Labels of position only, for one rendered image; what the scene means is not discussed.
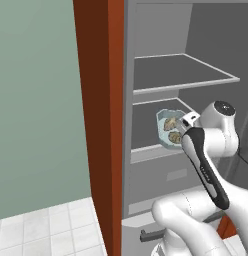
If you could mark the brown dumpling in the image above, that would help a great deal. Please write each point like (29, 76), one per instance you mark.
(169, 123)
(175, 136)

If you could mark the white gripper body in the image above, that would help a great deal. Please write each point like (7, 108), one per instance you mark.
(180, 125)

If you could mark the grey fridge shelf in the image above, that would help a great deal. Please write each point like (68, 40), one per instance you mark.
(144, 126)
(176, 71)

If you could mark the grey fridge drawer front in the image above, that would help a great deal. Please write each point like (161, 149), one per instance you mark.
(132, 240)

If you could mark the grey fridge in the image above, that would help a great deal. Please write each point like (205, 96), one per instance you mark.
(156, 40)

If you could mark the brown wooden cabinet panel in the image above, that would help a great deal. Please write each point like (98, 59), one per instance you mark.
(101, 100)

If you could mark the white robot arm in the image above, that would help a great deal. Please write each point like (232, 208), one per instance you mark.
(212, 140)

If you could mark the clear tupperware container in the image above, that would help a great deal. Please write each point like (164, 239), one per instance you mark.
(162, 128)

